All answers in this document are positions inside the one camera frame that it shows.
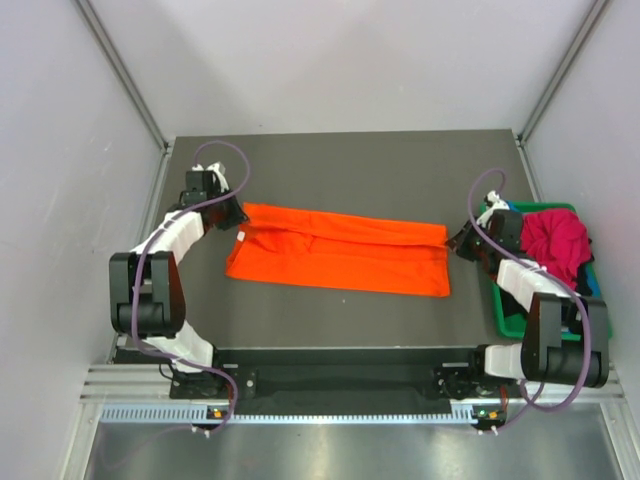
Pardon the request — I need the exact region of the orange t shirt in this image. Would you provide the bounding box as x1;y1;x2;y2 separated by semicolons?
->
226;203;451;298

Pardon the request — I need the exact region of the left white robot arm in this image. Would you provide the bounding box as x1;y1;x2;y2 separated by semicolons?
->
109;162;249;397

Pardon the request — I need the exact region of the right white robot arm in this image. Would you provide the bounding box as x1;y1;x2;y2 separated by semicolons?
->
446;208;609;396

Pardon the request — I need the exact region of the blue t shirt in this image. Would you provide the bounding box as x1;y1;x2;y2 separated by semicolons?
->
508;202;601;297

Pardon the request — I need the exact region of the green plastic bin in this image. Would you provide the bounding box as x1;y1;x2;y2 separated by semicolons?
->
491;202;602;339

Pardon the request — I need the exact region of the magenta t shirt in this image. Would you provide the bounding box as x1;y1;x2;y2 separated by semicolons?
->
521;208;592;290

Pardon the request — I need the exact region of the black t shirt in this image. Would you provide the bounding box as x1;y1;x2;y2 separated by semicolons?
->
497;259;601;315

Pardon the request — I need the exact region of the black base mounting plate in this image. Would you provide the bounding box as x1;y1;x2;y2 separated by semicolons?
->
168;363;526;401

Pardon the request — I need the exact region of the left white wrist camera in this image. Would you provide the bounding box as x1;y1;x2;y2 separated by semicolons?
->
191;162;231;194

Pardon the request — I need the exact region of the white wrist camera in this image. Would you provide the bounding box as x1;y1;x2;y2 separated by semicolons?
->
476;190;510;228
191;162;231;194

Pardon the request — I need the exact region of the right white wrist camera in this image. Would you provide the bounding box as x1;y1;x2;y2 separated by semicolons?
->
476;190;510;228

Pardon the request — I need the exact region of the left aluminium frame post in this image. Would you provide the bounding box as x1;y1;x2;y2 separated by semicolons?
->
71;0;169;153

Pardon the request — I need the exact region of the aluminium frame post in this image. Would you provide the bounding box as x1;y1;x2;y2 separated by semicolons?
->
71;0;169;153
516;0;612;148

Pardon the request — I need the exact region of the grey slotted cable duct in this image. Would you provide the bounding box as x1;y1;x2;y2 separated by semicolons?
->
99;402;506;425

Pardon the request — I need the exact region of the right aluminium frame post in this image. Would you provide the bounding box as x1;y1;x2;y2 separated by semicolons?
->
516;0;612;148

